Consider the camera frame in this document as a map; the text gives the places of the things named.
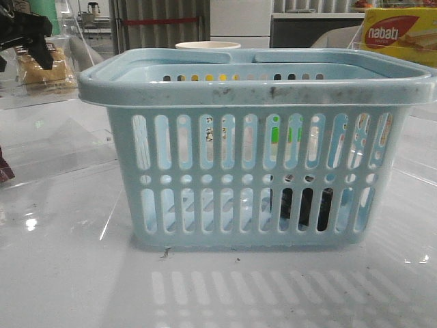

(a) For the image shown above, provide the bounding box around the clear acrylic shelf right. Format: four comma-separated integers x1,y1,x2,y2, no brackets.
346,24,437,187

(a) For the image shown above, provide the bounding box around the clear acrylic shelf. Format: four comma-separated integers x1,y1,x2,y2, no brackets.
346,24,437,187
1,1,117,193

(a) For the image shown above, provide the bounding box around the clear acrylic shelf left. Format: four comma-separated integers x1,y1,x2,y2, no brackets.
1,1,117,193

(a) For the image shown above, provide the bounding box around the green cartoon snack package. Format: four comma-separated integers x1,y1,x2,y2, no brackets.
29,0,60,36

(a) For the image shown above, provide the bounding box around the yellow nabati wafer box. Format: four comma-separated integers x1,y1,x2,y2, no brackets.
359,7,436,68

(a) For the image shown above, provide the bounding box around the packaged bread slice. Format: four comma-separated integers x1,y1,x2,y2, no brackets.
14,42,76,95

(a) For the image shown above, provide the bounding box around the white cabinet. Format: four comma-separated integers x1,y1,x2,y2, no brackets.
210,0,273,48

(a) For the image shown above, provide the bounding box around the dark red snack packet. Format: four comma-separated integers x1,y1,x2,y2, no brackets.
0,148,15,183

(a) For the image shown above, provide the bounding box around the light blue plastic basket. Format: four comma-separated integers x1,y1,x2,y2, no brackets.
78,48,436,248

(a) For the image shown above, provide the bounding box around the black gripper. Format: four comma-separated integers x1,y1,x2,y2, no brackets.
1,9,53,70

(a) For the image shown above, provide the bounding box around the fruit plate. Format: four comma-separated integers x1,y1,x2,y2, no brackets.
352,0,373,11

